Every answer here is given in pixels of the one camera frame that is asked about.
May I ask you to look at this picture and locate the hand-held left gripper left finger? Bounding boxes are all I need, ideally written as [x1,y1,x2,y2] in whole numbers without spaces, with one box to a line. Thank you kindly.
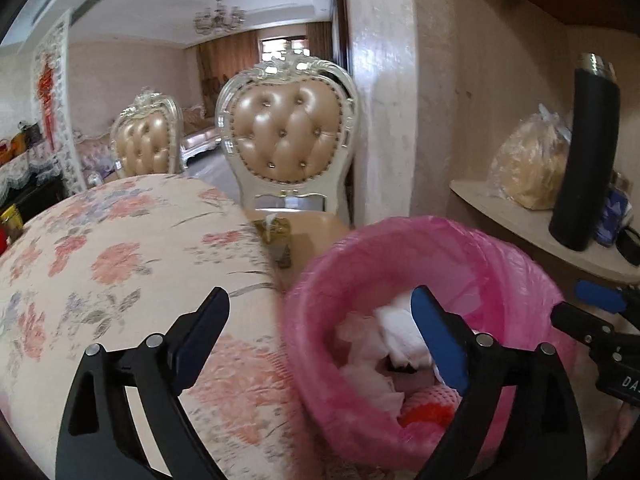
[55,286,231,480]

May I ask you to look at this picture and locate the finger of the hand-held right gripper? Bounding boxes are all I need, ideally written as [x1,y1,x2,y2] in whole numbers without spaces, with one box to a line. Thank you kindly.
[574,280,640,316]
[551,302,618,348]

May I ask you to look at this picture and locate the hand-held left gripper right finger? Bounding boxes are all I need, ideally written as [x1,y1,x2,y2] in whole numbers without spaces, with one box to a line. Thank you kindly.
[410,285,588,480]

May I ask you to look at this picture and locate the white tissue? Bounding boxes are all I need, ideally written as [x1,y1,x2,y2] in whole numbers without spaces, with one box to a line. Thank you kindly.
[374,291,437,372]

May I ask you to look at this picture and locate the pink foam net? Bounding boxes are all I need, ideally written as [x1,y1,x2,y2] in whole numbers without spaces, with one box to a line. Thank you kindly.
[399,384,462,429]

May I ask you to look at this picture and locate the white plastic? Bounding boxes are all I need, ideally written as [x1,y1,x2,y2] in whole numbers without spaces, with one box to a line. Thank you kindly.
[334,310,407,417]

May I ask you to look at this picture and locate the pink lined trash bin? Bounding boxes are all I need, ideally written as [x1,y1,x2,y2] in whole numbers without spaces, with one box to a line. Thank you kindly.
[279,216,577,477]

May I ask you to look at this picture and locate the person's right hand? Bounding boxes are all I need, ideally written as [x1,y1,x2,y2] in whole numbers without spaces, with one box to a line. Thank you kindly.
[606,401,636,467]

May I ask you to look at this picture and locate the blue patterned jar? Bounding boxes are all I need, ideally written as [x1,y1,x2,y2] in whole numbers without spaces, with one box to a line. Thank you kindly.
[595,172,634,249]

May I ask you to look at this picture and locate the floral tablecloth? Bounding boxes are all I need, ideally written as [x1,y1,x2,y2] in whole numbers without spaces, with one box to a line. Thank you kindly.
[0,174,323,480]

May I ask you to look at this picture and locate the gold wrapper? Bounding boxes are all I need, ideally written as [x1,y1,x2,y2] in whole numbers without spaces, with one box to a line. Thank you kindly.
[252,212,297,269]

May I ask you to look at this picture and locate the black thermos bottle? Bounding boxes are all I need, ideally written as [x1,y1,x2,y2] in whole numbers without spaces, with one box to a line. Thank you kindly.
[548,52,621,252]

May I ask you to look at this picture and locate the plastic bag of bread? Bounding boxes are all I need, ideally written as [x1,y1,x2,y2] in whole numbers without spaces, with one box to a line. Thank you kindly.
[486,103,574,210]

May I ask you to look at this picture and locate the cream tufted dining chair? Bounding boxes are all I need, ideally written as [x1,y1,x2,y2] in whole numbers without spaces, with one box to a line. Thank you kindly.
[110,90,184,182]
[215,50,359,286]

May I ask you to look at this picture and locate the beige sofa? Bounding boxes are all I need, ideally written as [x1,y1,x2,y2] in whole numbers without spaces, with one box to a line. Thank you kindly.
[179,104,222,155]

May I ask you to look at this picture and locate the dark wooden sideboard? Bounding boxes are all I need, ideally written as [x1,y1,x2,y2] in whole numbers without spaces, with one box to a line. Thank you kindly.
[0,175,67,222]

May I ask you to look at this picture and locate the yellow lidded jar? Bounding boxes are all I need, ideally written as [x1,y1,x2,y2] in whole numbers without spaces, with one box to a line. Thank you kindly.
[0,205,24,232]

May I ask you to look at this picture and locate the white lace cloth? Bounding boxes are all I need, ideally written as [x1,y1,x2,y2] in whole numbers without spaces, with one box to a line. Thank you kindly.
[0,150,64,202]

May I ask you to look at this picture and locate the white lattice screen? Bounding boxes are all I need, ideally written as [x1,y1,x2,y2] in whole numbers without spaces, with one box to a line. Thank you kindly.
[31,12,84,197]

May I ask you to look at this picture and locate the brown curtains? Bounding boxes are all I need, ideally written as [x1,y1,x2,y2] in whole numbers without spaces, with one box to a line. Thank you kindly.
[196,21,334,106]

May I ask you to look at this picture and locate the red knot hanging decoration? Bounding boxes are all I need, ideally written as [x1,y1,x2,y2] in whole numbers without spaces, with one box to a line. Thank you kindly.
[37,62,57,149]

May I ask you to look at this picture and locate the chandelier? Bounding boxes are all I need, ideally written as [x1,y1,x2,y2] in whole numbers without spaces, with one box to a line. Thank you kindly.
[193,0,247,34]

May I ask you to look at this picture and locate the curved wall shelf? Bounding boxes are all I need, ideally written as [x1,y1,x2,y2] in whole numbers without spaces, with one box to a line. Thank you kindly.
[448,179,640,284]

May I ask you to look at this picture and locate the dark door frame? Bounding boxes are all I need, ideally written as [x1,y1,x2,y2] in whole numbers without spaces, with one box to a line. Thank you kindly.
[329,0,352,77]

